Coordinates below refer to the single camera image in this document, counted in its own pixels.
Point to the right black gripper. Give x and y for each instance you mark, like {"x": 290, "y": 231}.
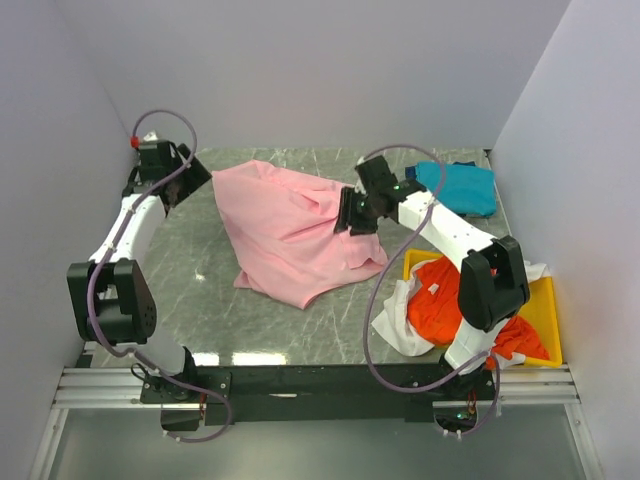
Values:
{"x": 347, "y": 216}

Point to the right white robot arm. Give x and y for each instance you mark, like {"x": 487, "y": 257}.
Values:
{"x": 493, "y": 284}

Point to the white t shirt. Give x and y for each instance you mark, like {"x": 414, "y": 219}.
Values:
{"x": 393, "y": 326}

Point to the orange t shirt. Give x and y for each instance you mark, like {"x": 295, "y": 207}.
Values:
{"x": 433, "y": 312}

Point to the pink t shirt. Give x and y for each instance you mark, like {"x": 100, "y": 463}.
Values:
{"x": 280, "y": 224}

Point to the yellow plastic bin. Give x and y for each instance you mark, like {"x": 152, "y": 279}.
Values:
{"x": 540, "y": 312}

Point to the black base beam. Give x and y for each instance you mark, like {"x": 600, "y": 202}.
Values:
{"x": 309, "y": 393}

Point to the folded teal t shirt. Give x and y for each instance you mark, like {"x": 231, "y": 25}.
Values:
{"x": 467, "y": 190}

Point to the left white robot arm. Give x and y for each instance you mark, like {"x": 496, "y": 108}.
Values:
{"x": 109, "y": 289}

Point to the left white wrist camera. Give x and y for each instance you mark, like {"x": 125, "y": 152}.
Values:
{"x": 136, "y": 141}

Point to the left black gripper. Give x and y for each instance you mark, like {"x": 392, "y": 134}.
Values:
{"x": 196, "y": 176}

